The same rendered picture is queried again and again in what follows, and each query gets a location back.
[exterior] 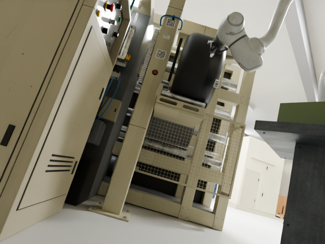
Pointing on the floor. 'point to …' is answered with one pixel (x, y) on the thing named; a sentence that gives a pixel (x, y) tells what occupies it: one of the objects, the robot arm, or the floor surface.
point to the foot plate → (125, 215)
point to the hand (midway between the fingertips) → (212, 53)
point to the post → (141, 114)
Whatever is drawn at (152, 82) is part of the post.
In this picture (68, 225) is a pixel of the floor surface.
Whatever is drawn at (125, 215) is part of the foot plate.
